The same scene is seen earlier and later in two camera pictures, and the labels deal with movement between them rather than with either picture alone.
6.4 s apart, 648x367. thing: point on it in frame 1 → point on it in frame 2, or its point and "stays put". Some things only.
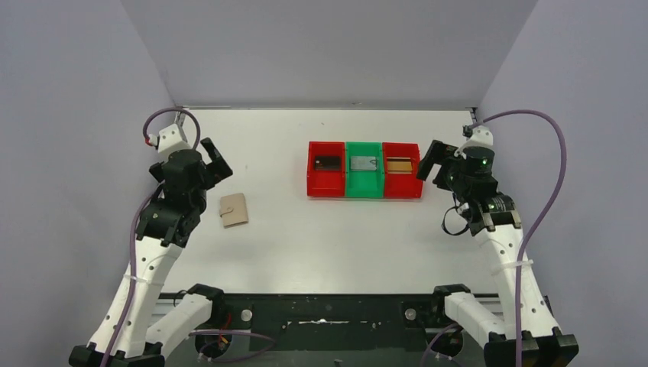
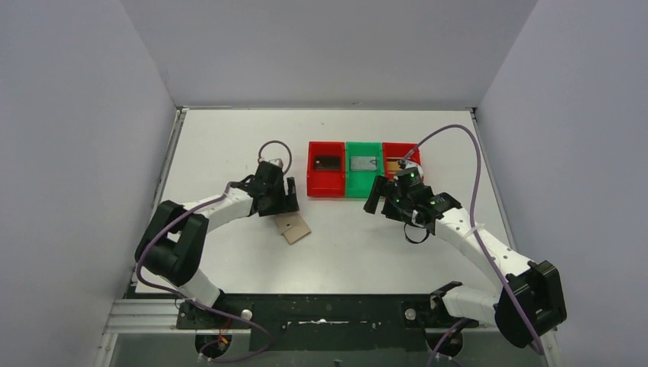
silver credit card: (363, 163) stays put
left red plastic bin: (326, 169) stays put
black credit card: (327, 163) stays put
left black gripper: (206, 165) → (283, 197)
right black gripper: (439, 154) → (387, 188)
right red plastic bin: (400, 170) stays put
